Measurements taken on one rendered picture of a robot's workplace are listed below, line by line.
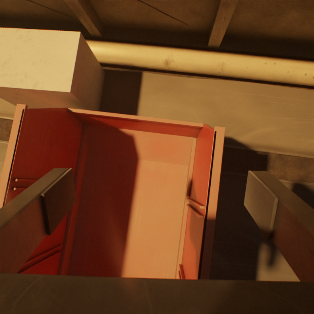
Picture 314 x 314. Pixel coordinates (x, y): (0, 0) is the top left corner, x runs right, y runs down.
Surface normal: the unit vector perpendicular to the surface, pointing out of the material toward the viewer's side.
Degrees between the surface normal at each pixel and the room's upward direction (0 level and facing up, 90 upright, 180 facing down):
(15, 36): 0
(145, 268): 0
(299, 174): 18
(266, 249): 0
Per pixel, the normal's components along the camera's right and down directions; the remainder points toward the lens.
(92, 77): 0.99, 0.11
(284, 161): -0.25, -0.18
